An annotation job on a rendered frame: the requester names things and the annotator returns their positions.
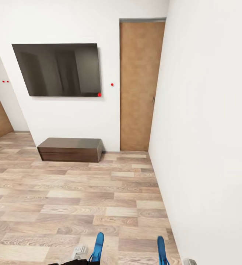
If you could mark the bench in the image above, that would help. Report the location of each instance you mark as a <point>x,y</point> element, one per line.
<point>70,150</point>

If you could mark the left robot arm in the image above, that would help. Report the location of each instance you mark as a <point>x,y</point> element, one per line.
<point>76,260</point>

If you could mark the sandal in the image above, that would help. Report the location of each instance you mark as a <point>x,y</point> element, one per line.
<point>161,251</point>
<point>96,256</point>

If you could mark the wall mounted tv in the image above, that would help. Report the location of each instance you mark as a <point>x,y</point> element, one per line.
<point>51,69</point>

